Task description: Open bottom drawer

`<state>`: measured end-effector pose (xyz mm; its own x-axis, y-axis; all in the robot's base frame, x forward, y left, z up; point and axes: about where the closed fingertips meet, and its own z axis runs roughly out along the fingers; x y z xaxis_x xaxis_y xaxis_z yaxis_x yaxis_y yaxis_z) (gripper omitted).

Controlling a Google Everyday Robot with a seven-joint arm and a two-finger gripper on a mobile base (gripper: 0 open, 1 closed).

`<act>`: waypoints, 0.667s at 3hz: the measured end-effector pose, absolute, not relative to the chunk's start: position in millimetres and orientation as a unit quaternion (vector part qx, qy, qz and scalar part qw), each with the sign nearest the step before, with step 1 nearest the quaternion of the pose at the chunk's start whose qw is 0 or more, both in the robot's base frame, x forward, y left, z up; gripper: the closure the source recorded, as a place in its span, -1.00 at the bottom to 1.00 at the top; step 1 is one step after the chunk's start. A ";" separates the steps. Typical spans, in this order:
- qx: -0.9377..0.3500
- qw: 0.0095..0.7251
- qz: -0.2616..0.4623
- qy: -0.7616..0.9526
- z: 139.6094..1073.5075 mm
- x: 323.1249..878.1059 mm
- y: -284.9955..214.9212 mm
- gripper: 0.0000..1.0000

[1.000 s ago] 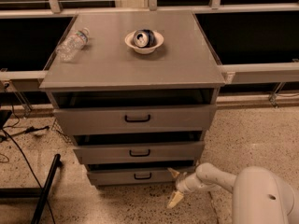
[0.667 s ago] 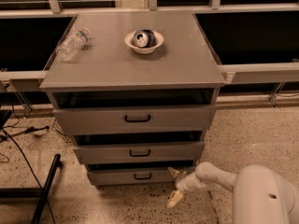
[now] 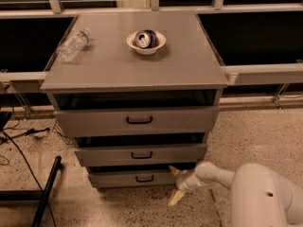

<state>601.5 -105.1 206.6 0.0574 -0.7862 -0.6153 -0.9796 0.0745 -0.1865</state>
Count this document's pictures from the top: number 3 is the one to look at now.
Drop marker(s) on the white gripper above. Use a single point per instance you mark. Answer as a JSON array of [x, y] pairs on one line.
[[182, 182]]

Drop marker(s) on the grey bottom drawer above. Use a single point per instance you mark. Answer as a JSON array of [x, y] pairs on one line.
[[132, 178]]

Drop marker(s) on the grey drawer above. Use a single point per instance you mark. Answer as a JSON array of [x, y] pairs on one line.
[[140, 155], [115, 122], [132, 178]]

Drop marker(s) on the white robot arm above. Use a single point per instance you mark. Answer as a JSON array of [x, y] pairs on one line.
[[260, 197]]

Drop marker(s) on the grey middle drawer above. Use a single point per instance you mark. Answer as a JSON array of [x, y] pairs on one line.
[[140, 155]]

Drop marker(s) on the grey drawer cabinet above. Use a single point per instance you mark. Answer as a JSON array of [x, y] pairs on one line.
[[109, 74]]

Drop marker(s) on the grey top drawer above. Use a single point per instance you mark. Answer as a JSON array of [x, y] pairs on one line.
[[115, 122]]

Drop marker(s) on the black stand leg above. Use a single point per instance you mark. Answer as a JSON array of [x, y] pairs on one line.
[[41, 196]]

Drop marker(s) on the crushed blue soda can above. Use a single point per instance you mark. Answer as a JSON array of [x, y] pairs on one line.
[[145, 39]]

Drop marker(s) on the white ceramic bowl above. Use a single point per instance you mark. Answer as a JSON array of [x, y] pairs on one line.
[[161, 40]]

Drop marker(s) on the clear plastic water bottle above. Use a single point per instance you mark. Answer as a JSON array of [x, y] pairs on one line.
[[73, 45]]

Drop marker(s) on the metal window railing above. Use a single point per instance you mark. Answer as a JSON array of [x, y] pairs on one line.
[[244, 32]]

